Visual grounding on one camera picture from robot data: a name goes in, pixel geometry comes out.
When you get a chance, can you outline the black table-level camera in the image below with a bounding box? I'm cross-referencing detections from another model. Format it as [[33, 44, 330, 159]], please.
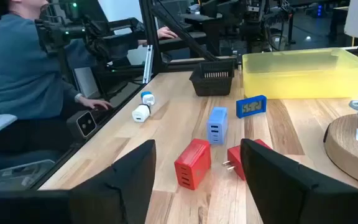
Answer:
[[66, 110, 98, 140]]

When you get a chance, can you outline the white USB wall charger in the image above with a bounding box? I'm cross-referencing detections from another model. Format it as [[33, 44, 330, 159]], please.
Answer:
[[131, 104, 151, 123]]

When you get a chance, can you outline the silver aluminium bracket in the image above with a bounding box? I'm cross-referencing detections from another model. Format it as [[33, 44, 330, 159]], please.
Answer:
[[142, 44, 154, 85]]

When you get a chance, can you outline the yellow translucent plastic bin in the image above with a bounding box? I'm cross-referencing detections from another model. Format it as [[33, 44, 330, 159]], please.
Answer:
[[242, 48, 358, 100]]

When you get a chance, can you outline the blue digital clock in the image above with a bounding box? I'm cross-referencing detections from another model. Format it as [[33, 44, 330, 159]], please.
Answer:
[[236, 95, 267, 119]]

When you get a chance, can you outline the black plastic slotted basket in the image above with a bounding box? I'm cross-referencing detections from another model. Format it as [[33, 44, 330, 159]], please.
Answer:
[[189, 60, 236, 97]]

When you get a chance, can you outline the light blue multiport charger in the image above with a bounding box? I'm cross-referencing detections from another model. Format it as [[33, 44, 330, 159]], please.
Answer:
[[206, 106, 229, 146]]

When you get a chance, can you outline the red multiport USB charger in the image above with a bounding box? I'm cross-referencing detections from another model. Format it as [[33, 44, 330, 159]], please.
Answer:
[[174, 138, 213, 190], [222, 139, 273, 181]]

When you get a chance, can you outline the white charger with blue cap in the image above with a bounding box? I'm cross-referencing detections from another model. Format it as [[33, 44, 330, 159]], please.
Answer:
[[140, 91, 155, 106]]

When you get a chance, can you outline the background robot station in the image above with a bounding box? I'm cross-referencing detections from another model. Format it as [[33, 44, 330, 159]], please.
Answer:
[[180, 0, 295, 57]]

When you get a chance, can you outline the person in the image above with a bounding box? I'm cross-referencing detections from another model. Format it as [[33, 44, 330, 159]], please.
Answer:
[[0, 0, 179, 187]]

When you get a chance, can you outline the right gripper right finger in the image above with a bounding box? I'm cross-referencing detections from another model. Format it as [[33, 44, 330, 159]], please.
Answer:
[[240, 138, 358, 224]]

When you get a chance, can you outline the round wooden lamp base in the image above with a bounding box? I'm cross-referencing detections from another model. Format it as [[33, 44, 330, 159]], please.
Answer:
[[323, 113, 358, 190]]

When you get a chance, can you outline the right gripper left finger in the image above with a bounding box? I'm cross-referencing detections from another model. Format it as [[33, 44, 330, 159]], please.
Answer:
[[0, 139, 157, 224]]

